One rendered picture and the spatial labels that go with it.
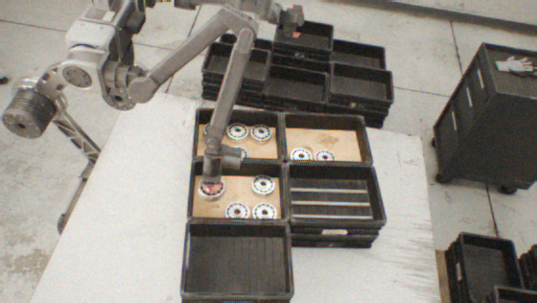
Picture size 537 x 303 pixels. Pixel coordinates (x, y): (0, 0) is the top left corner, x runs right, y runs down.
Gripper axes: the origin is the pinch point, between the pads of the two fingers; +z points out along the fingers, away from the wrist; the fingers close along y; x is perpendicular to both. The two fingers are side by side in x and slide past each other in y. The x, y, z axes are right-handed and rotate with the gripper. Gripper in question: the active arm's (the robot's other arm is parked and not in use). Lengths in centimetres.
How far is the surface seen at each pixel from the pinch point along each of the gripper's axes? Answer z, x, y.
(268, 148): 22.7, -24.7, 37.1
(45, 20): 109, 149, 233
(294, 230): 20.9, -34.4, -6.9
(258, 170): 17.6, -19.5, 20.3
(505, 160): 67, -181, 73
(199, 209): 22.4, 4.7, 2.4
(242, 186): 22.5, -12.7, 14.7
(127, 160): 36, 41, 36
